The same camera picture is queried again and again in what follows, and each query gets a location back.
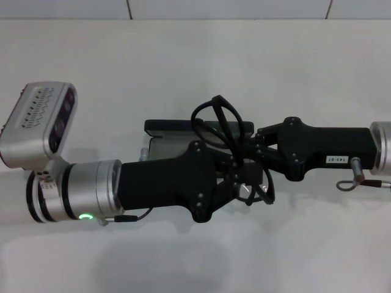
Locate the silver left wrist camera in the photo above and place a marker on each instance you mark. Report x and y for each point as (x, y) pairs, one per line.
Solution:
(33, 122)

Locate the left gripper silver plug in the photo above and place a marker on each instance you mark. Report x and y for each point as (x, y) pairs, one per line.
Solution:
(143, 153)

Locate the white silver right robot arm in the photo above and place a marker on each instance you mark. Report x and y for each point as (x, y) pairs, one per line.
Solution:
(383, 149)

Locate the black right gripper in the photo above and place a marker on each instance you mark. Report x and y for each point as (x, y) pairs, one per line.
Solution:
(320, 146)

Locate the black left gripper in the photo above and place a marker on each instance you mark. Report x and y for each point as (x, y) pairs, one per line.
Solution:
(165, 183)

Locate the black glasses case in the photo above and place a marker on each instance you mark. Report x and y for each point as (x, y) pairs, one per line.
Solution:
(171, 125)

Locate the black round-rimmed glasses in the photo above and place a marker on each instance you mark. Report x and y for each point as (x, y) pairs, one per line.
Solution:
(217, 105)

